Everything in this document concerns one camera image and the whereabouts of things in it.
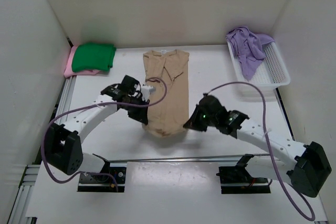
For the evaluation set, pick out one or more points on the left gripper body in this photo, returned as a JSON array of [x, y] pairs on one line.
[[135, 112]]

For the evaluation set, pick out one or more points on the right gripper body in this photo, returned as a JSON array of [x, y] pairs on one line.
[[200, 121]]

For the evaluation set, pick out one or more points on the beige t shirt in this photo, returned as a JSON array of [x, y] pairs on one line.
[[167, 72]]

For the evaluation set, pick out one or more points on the green t shirt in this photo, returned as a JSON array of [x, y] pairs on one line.
[[92, 56]]

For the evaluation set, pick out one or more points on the purple t shirt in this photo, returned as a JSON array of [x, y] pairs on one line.
[[248, 48]]

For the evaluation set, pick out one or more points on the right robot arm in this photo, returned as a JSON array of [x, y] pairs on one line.
[[304, 167]]

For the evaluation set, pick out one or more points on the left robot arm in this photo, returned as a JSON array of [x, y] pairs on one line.
[[63, 143]]

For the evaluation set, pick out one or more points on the folded pink t shirt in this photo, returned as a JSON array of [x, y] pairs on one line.
[[68, 70]]

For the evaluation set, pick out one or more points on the white plastic basket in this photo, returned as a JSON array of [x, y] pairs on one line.
[[271, 74]]

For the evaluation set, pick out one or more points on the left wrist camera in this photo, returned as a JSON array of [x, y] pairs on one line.
[[132, 86]]

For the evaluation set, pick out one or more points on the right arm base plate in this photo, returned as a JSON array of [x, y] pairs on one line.
[[236, 180]]

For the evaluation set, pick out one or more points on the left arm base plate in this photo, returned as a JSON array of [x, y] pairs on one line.
[[104, 184]]

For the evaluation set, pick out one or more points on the aluminium frame rail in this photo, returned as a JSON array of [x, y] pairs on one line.
[[29, 176]]

